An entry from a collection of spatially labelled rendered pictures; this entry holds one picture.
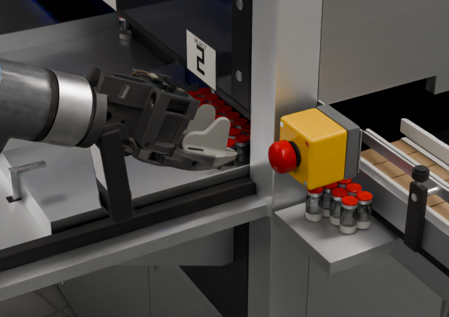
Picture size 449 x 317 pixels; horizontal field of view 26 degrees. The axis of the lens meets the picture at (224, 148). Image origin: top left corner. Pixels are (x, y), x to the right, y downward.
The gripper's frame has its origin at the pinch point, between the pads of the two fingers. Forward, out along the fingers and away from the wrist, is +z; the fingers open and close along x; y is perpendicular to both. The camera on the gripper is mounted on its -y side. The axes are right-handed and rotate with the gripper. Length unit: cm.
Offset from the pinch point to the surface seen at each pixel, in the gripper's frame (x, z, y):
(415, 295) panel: 6, 51, -19
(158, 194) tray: 12.2, 1.8, -11.1
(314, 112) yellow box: 2.6, 12.4, 7.2
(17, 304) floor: 113, 45, -91
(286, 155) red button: -1.3, 7.6, 2.2
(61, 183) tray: 25.3, -4.7, -17.3
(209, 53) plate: 22.6, 8.5, 6.3
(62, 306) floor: 107, 54, -87
